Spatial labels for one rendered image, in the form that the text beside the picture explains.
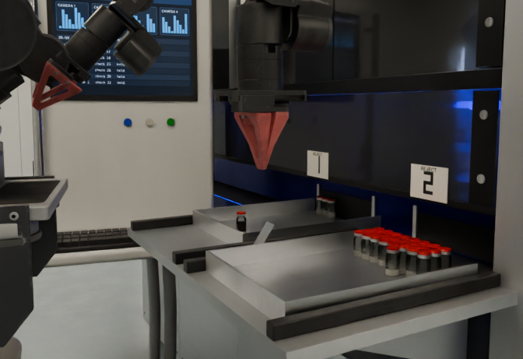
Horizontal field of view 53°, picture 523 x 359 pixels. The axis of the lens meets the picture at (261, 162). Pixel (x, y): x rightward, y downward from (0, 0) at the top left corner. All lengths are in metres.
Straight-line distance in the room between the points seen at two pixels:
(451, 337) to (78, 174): 1.04
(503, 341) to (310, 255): 0.34
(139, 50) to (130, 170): 0.63
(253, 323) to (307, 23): 0.38
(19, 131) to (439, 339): 5.47
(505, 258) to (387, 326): 0.26
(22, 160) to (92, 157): 4.55
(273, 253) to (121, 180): 0.71
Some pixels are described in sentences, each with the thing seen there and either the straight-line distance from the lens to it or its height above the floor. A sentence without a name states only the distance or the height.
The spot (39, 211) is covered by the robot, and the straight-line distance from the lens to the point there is 0.64.
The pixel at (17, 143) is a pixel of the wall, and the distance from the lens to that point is 6.05.
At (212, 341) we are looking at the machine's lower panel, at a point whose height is 0.33.
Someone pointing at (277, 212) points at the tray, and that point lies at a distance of 1.32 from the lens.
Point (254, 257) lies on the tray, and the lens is 0.92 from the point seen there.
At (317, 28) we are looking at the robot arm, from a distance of 0.69.
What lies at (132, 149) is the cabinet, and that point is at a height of 1.03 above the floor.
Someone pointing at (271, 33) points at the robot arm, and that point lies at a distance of 0.65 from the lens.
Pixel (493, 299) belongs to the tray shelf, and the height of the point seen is 0.88.
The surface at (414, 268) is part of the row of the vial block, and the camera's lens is 0.87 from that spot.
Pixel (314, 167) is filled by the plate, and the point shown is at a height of 1.01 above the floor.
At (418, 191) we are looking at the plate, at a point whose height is 1.00.
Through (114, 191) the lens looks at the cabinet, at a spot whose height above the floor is 0.91.
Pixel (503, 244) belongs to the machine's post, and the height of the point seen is 0.94.
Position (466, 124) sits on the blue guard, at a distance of 0.90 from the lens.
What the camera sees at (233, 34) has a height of 1.37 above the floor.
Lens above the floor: 1.15
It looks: 6 degrees down
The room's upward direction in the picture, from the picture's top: straight up
